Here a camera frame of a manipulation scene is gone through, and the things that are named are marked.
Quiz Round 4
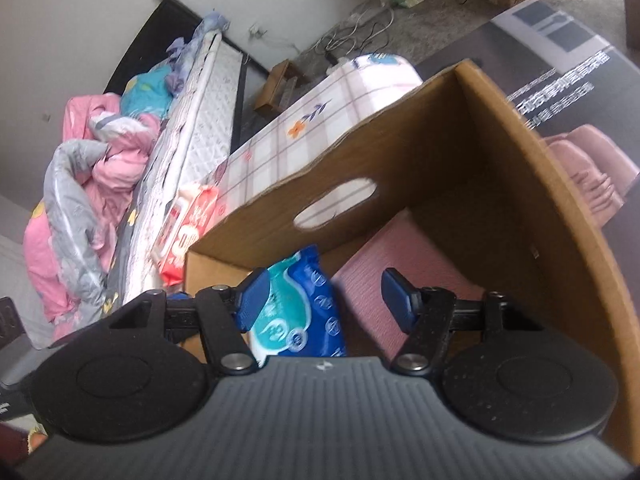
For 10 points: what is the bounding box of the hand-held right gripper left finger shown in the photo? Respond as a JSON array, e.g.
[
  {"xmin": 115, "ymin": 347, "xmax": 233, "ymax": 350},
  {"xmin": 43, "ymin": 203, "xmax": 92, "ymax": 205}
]
[{"xmin": 107, "ymin": 267, "xmax": 272, "ymax": 377}]

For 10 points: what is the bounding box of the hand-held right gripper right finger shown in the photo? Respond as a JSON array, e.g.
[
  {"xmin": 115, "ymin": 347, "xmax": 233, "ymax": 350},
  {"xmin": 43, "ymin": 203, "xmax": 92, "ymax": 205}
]
[{"xmin": 381, "ymin": 268, "xmax": 543, "ymax": 377}]

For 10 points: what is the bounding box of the blue tissue pack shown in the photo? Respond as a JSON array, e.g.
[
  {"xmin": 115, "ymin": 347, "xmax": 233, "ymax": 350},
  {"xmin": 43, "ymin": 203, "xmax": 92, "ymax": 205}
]
[{"xmin": 247, "ymin": 245, "xmax": 348, "ymax": 366}]

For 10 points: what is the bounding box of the large brown cardboard box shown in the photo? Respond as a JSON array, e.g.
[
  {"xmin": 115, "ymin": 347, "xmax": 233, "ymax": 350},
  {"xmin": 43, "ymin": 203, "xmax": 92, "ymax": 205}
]
[{"xmin": 182, "ymin": 58, "xmax": 640, "ymax": 456}]

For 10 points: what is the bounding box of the pink towel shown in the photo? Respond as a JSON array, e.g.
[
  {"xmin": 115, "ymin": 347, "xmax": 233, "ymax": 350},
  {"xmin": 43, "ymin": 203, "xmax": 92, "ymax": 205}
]
[{"xmin": 330, "ymin": 210, "xmax": 486, "ymax": 361}]

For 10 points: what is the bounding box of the red wet wipes pack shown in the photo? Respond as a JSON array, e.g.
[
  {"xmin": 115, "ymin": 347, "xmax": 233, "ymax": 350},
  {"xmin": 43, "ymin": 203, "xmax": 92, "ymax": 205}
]
[{"xmin": 152, "ymin": 183, "xmax": 221, "ymax": 286}]

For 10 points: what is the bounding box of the grey bed sheet yellow print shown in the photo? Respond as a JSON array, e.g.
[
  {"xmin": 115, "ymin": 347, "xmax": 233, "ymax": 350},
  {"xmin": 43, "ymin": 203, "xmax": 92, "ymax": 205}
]
[{"xmin": 102, "ymin": 205, "xmax": 141, "ymax": 311}]

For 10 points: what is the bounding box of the pink and grey quilt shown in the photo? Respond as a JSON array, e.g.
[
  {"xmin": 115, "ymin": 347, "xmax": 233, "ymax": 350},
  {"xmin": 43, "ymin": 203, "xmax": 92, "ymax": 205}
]
[{"xmin": 22, "ymin": 95, "xmax": 171, "ymax": 341}]

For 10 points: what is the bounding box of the white quilted mattress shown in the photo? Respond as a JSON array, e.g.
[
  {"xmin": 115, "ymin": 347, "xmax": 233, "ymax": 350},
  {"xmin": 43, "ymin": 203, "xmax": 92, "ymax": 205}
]
[{"xmin": 107, "ymin": 30, "xmax": 248, "ymax": 311}]

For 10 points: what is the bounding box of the small open cardboard box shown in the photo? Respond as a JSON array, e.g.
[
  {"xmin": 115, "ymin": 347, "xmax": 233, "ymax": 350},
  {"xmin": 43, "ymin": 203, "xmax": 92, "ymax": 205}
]
[{"xmin": 254, "ymin": 58, "xmax": 311, "ymax": 121}]

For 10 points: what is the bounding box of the teal pillow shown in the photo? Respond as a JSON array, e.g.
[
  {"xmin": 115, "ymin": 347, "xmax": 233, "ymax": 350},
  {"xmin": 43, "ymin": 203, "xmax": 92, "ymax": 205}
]
[{"xmin": 120, "ymin": 65, "xmax": 176, "ymax": 118}]

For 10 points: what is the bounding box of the white power strip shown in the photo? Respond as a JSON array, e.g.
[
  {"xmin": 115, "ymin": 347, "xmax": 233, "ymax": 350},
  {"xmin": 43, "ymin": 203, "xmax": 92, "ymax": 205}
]
[{"xmin": 325, "ymin": 52, "xmax": 361, "ymax": 73}]

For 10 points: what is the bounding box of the dark printed carton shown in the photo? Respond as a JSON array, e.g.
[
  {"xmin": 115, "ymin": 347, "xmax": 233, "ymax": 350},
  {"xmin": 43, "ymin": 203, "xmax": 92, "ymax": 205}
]
[{"xmin": 415, "ymin": 0, "xmax": 640, "ymax": 241}]

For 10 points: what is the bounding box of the purple cloth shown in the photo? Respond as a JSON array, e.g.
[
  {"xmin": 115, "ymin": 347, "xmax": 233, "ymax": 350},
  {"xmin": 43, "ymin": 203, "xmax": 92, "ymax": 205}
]
[{"xmin": 165, "ymin": 10, "xmax": 231, "ymax": 96}]

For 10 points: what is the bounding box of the black headboard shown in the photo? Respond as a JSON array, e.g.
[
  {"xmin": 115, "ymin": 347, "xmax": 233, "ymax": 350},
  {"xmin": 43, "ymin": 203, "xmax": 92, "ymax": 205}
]
[{"xmin": 102, "ymin": 0, "xmax": 271, "ymax": 96}]

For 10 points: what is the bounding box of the white cable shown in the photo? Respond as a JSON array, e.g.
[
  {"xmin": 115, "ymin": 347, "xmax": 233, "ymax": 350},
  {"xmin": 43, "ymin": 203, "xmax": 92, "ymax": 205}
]
[{"xmin": 310, "ymin": 2, "xmax": 401, "ymax": 61}]

